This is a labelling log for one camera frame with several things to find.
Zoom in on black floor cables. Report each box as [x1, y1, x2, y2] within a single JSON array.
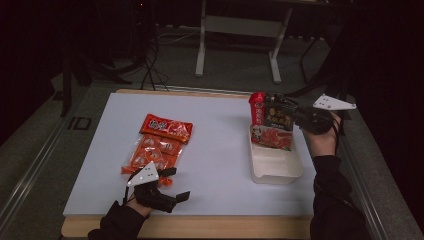
[[139, 26, 201, 92]]

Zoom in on person's left hand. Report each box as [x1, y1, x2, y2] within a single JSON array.
[[128, 194, 154, 218]]

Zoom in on metal floor rail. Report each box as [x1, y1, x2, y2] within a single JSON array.
[[0, 116, 73, 221], [338, 133, 391, 240]]

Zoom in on wooden table board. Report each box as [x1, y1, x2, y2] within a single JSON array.
[[60, 88, 315, 240]]

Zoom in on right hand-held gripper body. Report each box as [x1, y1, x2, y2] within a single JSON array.
[[293, 93, 358, 136]]

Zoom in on red and black sauce packet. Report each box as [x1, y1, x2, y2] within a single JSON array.
[[248, 92, 296, 152]]

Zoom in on black stand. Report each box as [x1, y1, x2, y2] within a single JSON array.
[[59, 39, 134, 118]]

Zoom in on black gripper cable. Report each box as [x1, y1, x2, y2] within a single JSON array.
[[331, 112, 346, 155]]

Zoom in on orange clear seasoning packet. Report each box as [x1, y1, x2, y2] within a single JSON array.
[[120, 113, 194, 188]]

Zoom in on cream plastic container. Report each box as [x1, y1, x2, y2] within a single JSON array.
[[249, 124, 304, 185]]

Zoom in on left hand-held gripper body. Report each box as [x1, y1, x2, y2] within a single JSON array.
[[126, 161, 178, 214]]

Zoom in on white metal stand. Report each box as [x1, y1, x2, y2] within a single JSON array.
[[194, 0, 295, 85]]

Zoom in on person's right hand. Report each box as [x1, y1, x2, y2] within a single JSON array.
[[303, 112, 342, 158]]

